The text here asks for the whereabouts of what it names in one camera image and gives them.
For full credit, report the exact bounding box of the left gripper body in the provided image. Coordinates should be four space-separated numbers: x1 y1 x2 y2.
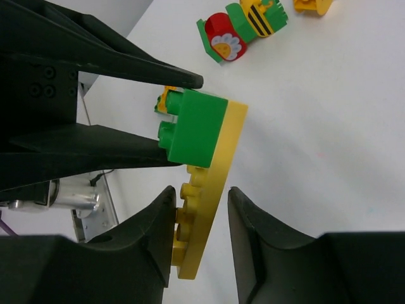
1 1 78 203

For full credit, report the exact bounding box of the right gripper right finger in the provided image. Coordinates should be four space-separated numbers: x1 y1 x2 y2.
228 187 404 303

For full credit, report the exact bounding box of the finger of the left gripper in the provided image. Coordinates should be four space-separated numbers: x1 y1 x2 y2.
9 1 203 89
1 123 175 190

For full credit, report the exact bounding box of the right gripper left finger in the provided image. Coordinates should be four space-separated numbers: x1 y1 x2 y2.
1 186 176 303

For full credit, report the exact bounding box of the tan lego plate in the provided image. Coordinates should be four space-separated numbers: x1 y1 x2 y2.
171 101 248 280

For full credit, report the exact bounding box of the green square lego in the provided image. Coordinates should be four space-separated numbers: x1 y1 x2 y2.
155 86 228 168

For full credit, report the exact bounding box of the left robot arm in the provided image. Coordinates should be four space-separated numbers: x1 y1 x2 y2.
1 1 204 207

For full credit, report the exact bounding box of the red green flower lego stack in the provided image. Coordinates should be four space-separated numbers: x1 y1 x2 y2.
196 1 288 63

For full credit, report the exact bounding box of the yellow hollow lego block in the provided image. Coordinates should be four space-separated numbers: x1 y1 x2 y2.
293 0 333 16

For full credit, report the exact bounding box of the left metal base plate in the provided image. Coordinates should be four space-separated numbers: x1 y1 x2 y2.
71 82 120 243

